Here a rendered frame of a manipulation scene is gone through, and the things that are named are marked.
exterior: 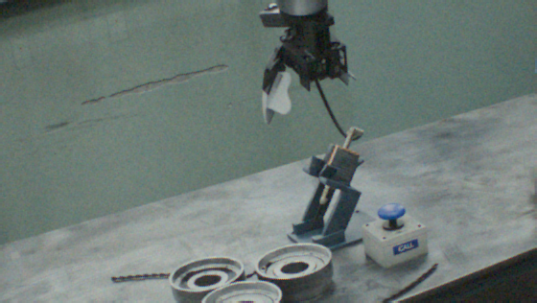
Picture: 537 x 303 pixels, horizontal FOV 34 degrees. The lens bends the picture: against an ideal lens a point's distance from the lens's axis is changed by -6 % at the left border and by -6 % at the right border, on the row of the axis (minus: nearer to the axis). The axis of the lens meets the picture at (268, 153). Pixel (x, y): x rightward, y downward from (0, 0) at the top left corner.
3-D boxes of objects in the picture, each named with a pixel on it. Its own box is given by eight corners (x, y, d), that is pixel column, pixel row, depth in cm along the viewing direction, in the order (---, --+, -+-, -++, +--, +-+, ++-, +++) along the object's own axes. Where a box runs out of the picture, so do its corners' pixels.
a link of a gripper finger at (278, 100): (269, 138, 137) (295, 83, 134) (248, 117, 141) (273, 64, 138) (285, 140, 140) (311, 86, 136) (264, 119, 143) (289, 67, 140)
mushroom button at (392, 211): (388, 247, 128) (385, 215, 126) (376, 238, 131) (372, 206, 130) (412, 239, 129) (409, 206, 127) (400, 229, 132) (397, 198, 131)
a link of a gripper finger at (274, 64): (260, 93, 138) (285, 42, 134) (254, 88, 139) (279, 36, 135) (283, 97, 141) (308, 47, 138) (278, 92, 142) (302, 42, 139)
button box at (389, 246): (385, 270, 127) (382, 239, 125) (364, 253, 133) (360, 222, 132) (435, 252, 129) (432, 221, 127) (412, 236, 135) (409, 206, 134)
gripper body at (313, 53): (307, 96, 134) (300, 30, 126) (274, 67, 140) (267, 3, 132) (349, 75, 137) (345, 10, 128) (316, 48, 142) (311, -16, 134)
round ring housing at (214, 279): (161, 303, 129) (154, 277, 127) (218, 274, 135) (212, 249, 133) (204, 324, 121) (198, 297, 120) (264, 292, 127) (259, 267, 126)
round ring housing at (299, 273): (348, 272, 128) (344, 246, 127) (312, 309, 120) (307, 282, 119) (285, 265, 134) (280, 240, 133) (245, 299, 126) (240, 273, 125)
